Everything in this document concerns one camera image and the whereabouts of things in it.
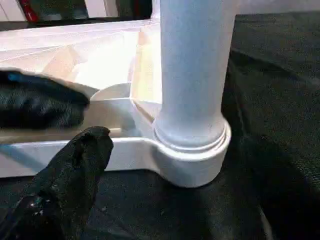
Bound white plastic table top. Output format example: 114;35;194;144
0;20;233;188

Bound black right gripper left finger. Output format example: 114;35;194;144
0;126;115;240

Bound white plastic table leg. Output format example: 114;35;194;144
152;0;238;151

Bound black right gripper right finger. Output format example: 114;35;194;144
239;135;320;240

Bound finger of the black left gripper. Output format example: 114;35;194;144
0;70;92;131

